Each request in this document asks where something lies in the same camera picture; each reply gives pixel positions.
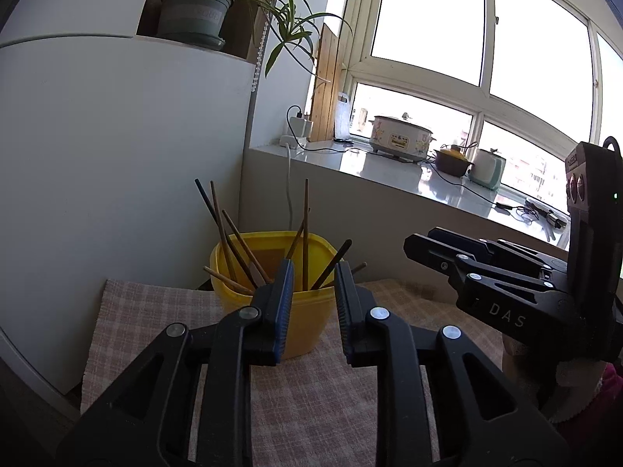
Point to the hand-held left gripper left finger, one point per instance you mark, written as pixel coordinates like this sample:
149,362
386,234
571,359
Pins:
284,311

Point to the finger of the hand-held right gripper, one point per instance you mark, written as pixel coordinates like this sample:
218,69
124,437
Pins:
506,309
525,258

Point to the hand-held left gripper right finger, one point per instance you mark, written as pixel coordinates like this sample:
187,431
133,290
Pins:
343,311

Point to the yellow plastic container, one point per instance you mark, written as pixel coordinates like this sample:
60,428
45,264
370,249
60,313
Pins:
311,314

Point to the brown wooden chopstick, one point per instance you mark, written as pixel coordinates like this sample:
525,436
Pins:
226,279
221,224
241,241
361,267

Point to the red-tipped brown chopstick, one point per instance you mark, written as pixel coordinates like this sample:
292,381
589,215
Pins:
305,233
297,238

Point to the white mint kettle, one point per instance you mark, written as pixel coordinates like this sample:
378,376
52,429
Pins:
486,170

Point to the brown clay pot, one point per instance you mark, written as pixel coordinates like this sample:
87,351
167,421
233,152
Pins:
452,163

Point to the magenta clothing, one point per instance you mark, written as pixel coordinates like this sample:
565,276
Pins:
606,399

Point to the pink plaid cloth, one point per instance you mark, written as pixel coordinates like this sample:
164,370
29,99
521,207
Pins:
146,311

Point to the grey windowsill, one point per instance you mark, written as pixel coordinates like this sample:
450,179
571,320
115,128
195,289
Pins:
389,175

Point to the white power strip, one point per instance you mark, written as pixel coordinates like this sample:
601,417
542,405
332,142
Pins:
292,141

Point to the floral white slow cooker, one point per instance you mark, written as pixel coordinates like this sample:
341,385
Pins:
401,138

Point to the white power adapter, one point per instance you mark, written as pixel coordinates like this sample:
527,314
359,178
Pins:
301,126

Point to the translucent plastic board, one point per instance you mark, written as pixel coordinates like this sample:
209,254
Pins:
343,116

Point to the wooden slat board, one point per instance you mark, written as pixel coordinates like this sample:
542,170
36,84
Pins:
326,87

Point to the white cabinet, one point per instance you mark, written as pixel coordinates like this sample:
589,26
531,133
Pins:
121,155

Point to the green spider plant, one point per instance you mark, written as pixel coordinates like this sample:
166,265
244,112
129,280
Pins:
287,24

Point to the grey-green plant pot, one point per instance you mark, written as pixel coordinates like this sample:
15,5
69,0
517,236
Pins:
194,17

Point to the white window frame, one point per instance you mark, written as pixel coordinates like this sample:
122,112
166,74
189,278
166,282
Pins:
486,92

